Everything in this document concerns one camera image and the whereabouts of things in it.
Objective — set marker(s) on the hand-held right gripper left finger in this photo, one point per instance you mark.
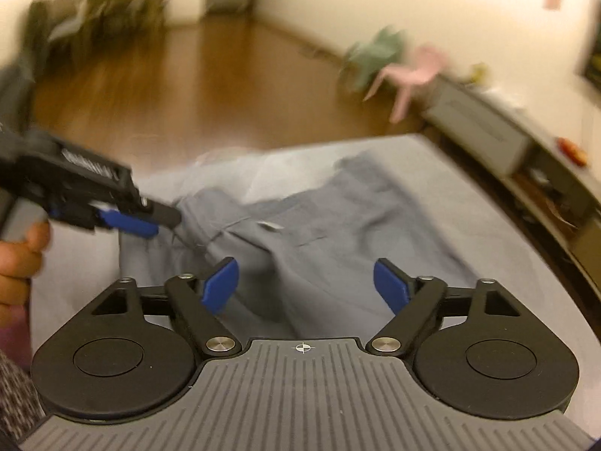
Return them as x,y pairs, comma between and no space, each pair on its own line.
220,286

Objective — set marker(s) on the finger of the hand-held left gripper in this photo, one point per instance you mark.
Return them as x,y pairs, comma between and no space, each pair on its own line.
162,212
129,223

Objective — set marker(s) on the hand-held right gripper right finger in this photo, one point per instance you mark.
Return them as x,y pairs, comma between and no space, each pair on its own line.
389,286

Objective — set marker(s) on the grey pants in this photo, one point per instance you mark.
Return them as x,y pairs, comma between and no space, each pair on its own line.
328,253

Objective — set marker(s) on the person's left hand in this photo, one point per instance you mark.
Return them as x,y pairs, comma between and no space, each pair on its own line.
19,268

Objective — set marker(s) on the dark blurred furniture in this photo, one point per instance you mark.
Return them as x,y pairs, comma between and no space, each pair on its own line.
98,14

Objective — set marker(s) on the long low tv cabinet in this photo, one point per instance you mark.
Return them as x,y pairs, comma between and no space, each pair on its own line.
479,122

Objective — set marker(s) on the person's grey knitted clothing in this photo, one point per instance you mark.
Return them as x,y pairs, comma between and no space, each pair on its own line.
16,394

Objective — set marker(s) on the pink plastic chair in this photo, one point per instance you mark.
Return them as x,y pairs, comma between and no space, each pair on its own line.
413,73

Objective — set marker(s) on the red gold table ornament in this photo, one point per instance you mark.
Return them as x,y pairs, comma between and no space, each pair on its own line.
572,151

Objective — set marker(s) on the small yellow figurine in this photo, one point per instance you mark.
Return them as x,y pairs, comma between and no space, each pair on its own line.
478,74

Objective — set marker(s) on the green plastic chair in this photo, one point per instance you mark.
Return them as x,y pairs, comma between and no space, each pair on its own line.
375,51

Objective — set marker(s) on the wall-mounted television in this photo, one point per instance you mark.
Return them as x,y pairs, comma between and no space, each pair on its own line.
592,65

